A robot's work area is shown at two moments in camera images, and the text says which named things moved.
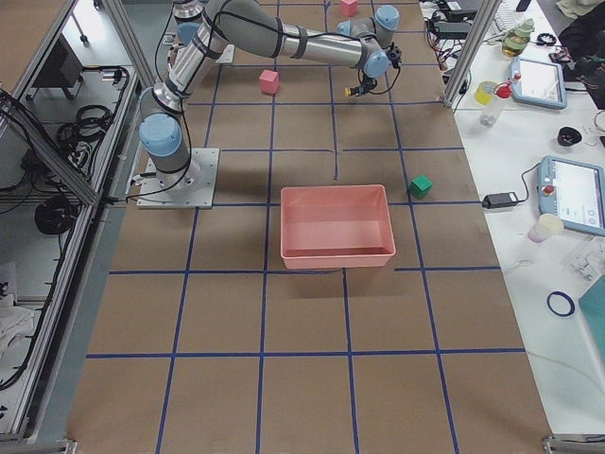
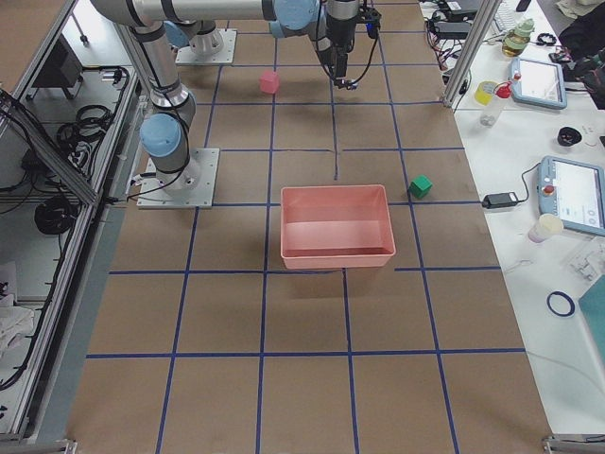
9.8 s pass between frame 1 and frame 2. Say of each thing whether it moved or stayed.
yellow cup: stayed
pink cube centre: stayed
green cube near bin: stayed
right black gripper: moved
